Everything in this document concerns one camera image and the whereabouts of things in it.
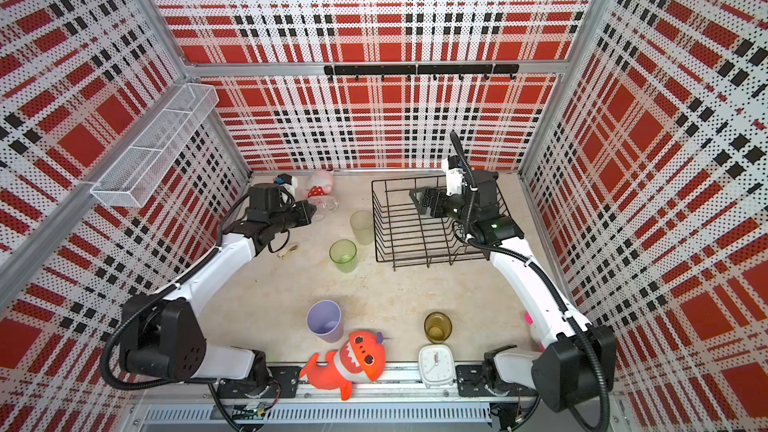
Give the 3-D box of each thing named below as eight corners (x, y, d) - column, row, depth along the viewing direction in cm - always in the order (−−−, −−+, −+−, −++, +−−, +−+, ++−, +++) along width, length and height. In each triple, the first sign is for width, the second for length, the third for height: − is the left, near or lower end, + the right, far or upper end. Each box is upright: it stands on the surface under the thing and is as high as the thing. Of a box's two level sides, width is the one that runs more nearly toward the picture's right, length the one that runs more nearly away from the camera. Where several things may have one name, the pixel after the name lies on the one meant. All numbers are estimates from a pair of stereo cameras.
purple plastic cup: (315, 343, 81) (303, 329, 72) (319, 316, 86) (309, 300, 77) (341, 343, 81) (333, 329, 72) (344, 316, 86) (337, 300, 77)
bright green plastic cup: (332, 273, 95) (327, 259, 88) (336, 254, 99) (331, 239, 92) (357, 273, 95) (354, 259, 88) (359, 254, 99) (356, 239, 92)
